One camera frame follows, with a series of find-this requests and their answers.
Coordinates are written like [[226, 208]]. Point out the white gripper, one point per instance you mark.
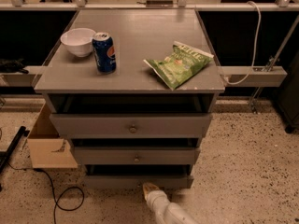
[[154, 197]]

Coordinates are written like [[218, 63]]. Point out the grey bottom drawer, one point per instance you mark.
[[134, 176]]

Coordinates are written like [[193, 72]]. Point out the grey drawer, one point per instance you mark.
[[132, 116], [134, 176], [146, 151]]

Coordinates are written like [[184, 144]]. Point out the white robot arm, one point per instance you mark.
[[165, 211]]

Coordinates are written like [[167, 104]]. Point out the grey middle drawer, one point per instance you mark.
[[146, 151]]

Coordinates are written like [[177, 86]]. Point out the grey top drawer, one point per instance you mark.
[[132, 116]]

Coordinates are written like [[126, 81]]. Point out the cardboard box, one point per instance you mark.
[[48, 150]]

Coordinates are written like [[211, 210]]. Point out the green chip bag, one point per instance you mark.
[[181, 65]]

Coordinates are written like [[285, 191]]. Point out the blue Pepsi can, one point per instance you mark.
[[103, 48]]

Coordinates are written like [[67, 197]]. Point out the black stand leg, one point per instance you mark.
[[6, 155]]

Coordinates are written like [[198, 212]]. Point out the white bowl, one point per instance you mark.
[[78, 41]]

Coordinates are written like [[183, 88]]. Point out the dark rolling cabinet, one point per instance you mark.
[[288, 96]]

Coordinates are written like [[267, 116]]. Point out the black object on rail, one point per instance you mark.
[[12, 66]]

